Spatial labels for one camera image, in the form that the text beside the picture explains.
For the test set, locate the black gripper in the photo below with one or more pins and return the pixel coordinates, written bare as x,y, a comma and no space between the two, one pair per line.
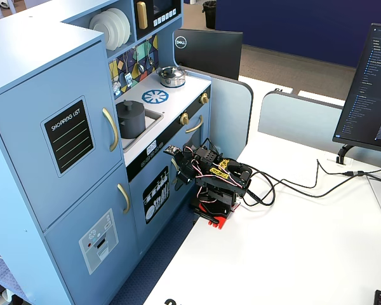
181,172

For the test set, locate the dark gray pot lid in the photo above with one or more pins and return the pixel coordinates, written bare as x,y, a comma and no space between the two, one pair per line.
129,107

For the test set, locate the red robot base clamp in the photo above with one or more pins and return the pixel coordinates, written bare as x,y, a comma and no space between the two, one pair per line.
220,220

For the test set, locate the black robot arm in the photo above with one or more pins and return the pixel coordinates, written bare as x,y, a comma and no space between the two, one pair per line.
220,187

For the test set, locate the silver glass pot lid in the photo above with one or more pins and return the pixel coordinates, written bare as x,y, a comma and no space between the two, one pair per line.
171,72

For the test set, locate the gold stove knob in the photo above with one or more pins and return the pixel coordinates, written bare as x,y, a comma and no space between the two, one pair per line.
204,98
184,119

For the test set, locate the dark gray toy pot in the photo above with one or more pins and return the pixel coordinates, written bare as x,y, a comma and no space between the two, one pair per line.
131,125

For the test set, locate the light blue desk divider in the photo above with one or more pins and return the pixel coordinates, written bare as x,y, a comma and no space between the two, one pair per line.
228,117
298,120

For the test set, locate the silver toy pot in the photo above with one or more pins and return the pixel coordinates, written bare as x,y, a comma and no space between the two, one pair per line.
173,81

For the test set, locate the silver toy spatula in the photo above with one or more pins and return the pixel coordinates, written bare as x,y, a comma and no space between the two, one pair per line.
128,79

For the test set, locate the silver toy skimmer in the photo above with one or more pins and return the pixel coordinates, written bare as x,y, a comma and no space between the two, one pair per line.
116,86

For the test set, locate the silver toy ladle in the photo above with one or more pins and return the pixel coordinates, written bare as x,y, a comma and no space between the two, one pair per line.
141,67

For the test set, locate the silver toy spoon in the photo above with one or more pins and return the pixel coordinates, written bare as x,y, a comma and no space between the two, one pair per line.
150,60

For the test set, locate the black Dell monitor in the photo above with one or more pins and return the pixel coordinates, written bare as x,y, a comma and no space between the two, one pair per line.
209,54

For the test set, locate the white toy plate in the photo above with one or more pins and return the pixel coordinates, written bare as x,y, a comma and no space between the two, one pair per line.
118,23
126,22
103,30

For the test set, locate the black trash can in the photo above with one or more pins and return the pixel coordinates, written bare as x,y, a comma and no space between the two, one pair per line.
209,14

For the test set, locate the black toy microwave door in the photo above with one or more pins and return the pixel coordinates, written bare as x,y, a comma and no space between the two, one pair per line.
165,8

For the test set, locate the blue wooden toy kitchen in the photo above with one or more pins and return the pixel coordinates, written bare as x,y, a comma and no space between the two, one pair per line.
35,79

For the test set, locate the dark blue partition panel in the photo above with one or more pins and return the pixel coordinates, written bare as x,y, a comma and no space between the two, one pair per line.
304,28

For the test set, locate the black monitor showing code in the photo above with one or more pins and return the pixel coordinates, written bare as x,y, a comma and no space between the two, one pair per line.
368,95

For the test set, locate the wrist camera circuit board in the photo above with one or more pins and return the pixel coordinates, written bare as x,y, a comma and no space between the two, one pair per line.
172,150

